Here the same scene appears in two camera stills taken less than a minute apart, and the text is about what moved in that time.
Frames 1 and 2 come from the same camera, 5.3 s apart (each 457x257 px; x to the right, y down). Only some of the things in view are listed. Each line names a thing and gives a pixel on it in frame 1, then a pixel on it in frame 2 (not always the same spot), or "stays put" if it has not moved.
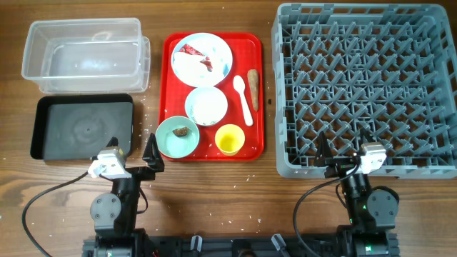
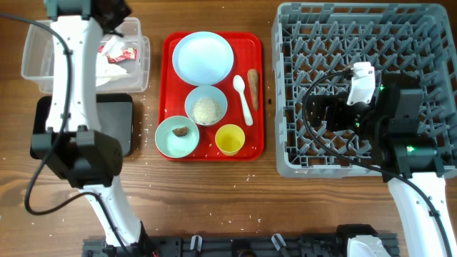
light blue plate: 196,73 stays put
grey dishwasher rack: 388,69 stays put
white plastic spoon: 239,86 stays put
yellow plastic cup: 229,139 stays put
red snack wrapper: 188,48 to 127,53
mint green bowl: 177,136 stays put
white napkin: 189,68 to 106,70
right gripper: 323,156 to 336,104
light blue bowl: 206,106 stays put
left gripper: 151,158 to 125,10
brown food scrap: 181,132 stays put
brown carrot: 253,79 stays put
